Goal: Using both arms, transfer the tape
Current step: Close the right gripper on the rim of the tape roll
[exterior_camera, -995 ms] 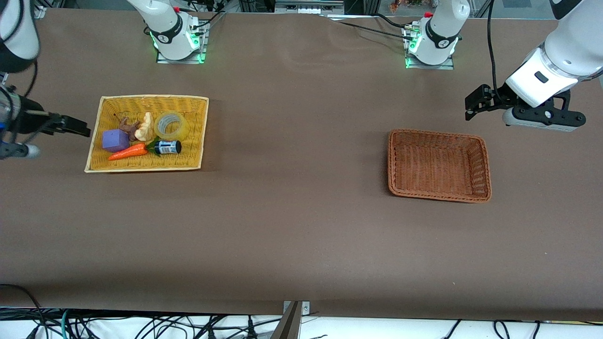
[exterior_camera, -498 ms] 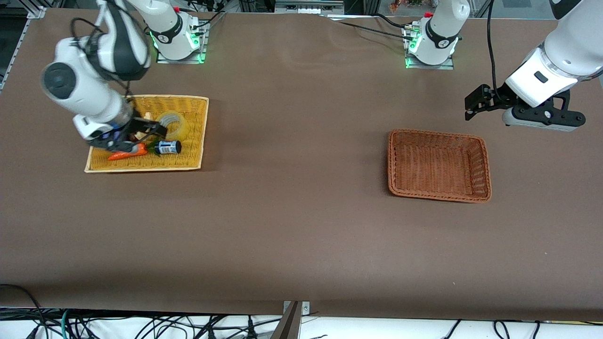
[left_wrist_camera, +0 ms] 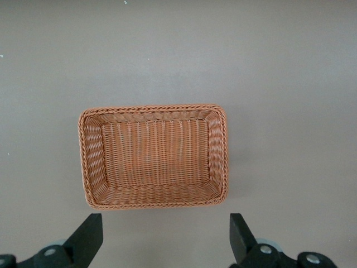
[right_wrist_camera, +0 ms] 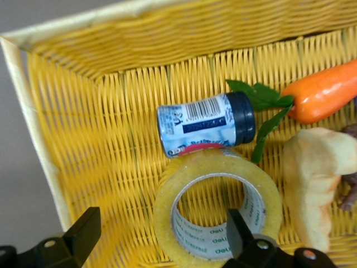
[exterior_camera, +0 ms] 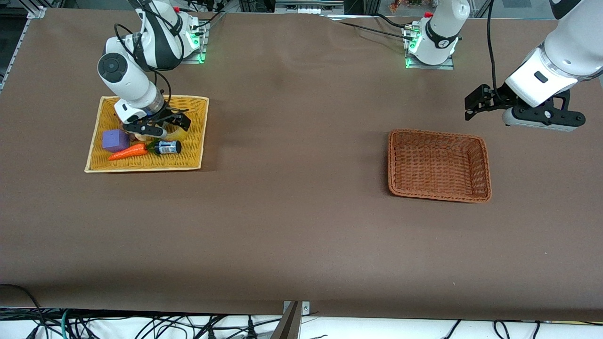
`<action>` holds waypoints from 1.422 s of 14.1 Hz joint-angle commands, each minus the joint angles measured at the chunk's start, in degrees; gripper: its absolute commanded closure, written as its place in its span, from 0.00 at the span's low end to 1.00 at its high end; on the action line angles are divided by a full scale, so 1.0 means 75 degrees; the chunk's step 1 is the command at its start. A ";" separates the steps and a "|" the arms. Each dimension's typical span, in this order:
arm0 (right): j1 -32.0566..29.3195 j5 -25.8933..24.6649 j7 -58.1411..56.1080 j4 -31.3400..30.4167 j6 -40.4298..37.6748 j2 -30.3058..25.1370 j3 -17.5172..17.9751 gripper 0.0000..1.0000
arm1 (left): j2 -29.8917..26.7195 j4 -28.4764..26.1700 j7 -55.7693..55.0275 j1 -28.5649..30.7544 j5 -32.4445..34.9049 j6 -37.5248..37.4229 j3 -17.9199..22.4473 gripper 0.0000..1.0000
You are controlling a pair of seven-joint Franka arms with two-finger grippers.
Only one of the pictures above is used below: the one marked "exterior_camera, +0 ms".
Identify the yellow wicker basket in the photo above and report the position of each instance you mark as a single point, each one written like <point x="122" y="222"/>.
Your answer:
<point x="188" y="150"/>

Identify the small blue labelled can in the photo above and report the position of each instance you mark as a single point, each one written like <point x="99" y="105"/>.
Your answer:
<point x="168" y="147"/>

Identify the brown wicker basket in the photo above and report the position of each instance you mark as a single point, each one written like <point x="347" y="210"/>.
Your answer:
<point x="438" y="165"/>

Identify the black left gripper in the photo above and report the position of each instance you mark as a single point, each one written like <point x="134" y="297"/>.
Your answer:
<point x="499" y="99"/>

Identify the brown angled bar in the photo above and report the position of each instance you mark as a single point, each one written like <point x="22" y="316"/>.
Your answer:
<point x="287" y="327"/>

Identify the orange toy carrot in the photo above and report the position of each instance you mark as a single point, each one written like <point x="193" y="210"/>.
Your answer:
<point x="125" y="153"/>

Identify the metal table edge bracket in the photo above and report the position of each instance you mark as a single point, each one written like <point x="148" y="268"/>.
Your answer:
<point x="305" y="308"/>

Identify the aluminium frame rail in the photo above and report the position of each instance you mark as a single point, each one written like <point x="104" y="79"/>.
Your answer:
<point x="28" y="21"/>

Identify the beige toy bread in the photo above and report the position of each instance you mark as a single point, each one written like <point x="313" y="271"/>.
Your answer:
<point x="139" y="137"/>

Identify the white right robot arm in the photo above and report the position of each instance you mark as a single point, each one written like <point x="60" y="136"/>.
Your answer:
<point x="132" y="80"/>

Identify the purple cube block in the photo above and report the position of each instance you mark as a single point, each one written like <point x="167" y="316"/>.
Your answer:
<point x="115" y="141"/>

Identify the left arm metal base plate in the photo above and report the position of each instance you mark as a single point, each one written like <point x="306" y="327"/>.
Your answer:
<point x="450" y="63"/>

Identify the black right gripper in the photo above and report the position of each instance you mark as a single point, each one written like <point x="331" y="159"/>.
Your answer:
<point x="169" y="116"/>

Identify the yellow clear tape roll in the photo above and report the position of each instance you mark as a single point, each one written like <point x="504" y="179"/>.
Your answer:
<point x="173" y="134"/>

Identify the grey background box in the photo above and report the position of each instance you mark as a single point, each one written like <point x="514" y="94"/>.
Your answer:
<point x="308" y="6"/>

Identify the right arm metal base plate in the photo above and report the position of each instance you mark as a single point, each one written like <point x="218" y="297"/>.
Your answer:
<point x="201" y="47"/>

